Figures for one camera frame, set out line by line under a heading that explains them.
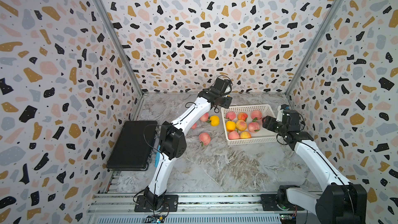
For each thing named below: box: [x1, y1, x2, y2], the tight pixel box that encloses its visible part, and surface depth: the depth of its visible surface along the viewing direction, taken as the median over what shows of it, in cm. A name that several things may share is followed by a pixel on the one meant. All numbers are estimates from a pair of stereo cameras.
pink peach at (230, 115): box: [225, 111, 237, 121], surface depth 105 cm
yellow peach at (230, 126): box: [225, 120, 236, 132], surface depth 98 cm
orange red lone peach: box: [237, 112, 249, 121], surface depth 105 cm
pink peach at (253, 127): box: [248, 121, 261, 134], surface depth 97 cm
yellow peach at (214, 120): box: [209, 115, 221, 127], surface depth 102 cm
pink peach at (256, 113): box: [250, 109, 263, 120], surface depth 105 cm
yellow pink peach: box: [235, 119, 248, 132], surface depth 99 cm
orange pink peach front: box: [239, 130, 252, 139], surface depth 95 cm
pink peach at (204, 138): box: [199, 132, 211, 146], surface depth 92 cm
